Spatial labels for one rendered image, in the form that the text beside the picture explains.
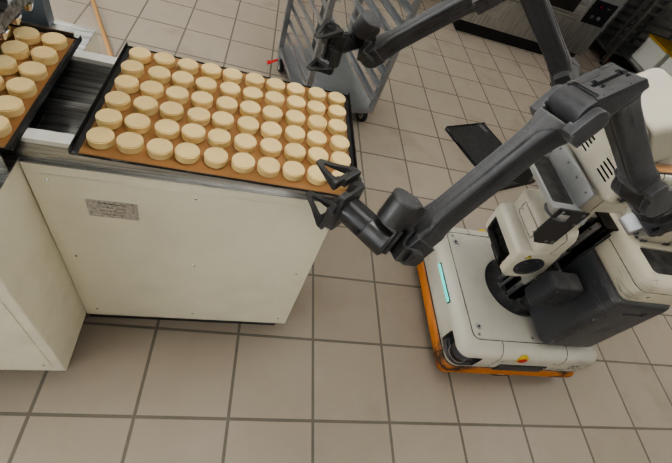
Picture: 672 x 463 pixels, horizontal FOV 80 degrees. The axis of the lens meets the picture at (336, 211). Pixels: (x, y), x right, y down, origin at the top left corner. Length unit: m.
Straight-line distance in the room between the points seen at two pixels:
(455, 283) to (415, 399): 0.49
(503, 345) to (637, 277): 0.53
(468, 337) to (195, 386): 1.02
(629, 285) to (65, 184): 1.58
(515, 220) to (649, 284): 0.42
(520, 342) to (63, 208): 1.60
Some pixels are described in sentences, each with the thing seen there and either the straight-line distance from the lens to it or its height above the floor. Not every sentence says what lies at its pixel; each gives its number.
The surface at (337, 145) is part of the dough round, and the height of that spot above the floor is 0.92.
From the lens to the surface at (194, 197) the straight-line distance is 0.99.
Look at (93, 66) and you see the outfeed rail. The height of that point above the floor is 0.88.
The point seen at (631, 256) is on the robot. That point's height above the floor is 0.80.
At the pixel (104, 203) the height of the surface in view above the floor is 0.73.
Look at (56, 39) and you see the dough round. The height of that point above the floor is 0.92.
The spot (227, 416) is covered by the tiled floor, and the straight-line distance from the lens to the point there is 1.59.
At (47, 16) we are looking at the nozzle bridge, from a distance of 1.41.
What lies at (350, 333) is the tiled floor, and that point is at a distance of 1.77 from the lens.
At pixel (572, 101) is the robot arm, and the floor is 1.29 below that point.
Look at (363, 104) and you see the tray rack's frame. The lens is 2.60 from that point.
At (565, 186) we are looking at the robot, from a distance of 1.37.
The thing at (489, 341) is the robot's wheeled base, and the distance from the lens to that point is 1.72.
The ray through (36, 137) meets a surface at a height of 0.90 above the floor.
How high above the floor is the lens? 1.56
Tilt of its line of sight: 48 degrees down
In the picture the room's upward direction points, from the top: 25 degrees clockwise
